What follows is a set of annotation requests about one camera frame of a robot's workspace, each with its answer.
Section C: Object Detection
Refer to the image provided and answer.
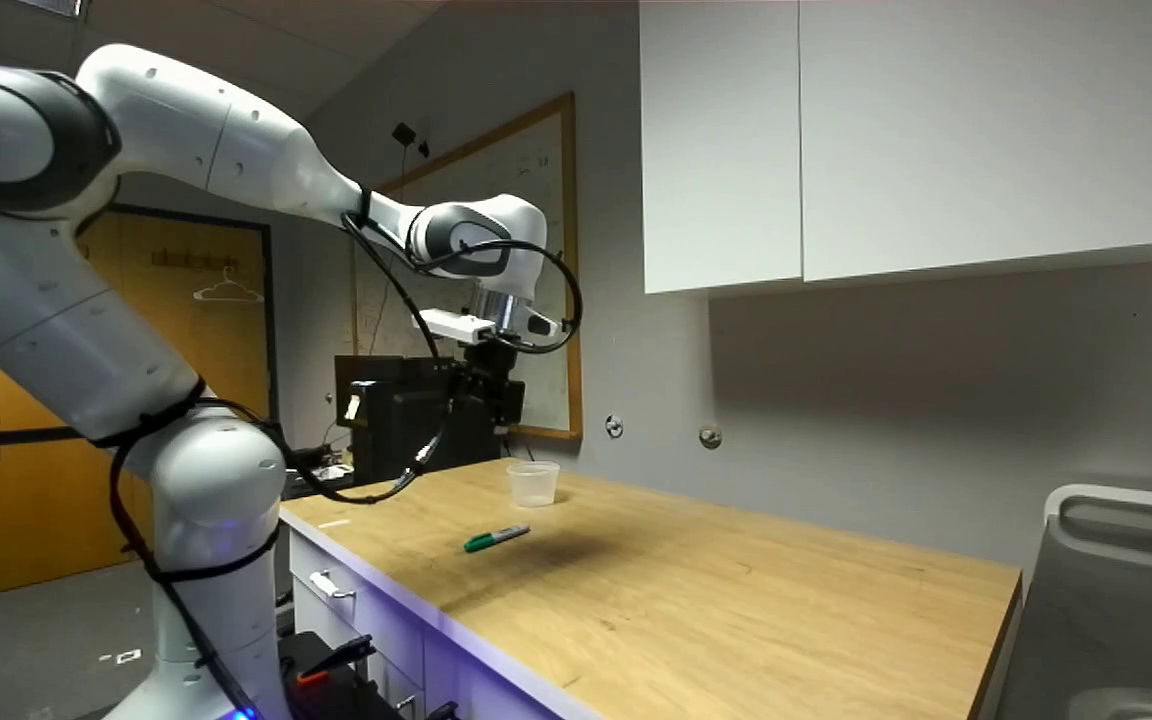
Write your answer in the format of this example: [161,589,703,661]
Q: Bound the wooden door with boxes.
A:
[0,213,275,589]

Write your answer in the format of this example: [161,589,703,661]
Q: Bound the wood framed whiteboard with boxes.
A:
[356,96,582,445]

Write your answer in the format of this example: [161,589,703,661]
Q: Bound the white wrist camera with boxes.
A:
[418,308,558,344]

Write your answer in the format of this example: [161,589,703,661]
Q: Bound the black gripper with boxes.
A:
[448,344,523,426]

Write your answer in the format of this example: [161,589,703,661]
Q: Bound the white wall cabinet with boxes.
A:
[638,0,1152,291]

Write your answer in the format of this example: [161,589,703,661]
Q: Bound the black box on counter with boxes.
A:
[335,356,498,481]

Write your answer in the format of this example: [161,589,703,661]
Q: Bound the white drawer cabinet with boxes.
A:
[286,520,562,720]

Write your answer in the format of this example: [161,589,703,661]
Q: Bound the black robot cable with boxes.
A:
[105,213,582,720]

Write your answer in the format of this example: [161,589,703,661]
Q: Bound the clear plastic cup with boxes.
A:
[508,460,558,508]

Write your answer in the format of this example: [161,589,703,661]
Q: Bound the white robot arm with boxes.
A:
[0,45,548,720]

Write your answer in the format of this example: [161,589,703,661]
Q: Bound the green pen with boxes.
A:
[462,528,532,554]

